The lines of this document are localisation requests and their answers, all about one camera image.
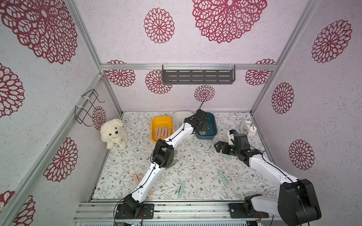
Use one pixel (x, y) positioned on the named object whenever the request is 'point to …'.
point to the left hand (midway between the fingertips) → (203, 126)
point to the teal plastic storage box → (212, 132)
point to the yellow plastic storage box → (161, 127)
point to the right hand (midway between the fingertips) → (220, 144)
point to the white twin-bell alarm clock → (247, 129)
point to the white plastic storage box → (179, 117)
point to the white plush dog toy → (113, 132)
